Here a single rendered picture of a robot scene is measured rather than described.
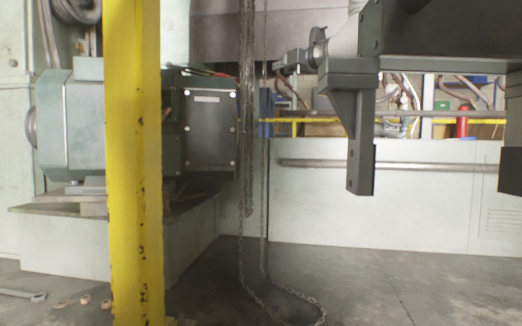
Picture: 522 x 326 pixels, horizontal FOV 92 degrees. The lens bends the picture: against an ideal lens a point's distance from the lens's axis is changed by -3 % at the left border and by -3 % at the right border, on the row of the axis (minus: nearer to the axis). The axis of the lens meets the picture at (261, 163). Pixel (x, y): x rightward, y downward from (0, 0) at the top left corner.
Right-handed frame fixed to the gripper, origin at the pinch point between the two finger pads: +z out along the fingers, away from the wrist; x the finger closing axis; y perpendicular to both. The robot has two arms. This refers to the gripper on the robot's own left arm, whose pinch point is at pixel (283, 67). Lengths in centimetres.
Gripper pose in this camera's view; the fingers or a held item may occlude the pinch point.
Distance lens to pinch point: 100.9
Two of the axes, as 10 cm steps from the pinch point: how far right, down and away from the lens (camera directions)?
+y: -0.2, 10.0, 0.8
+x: 7.8, -0.4, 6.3
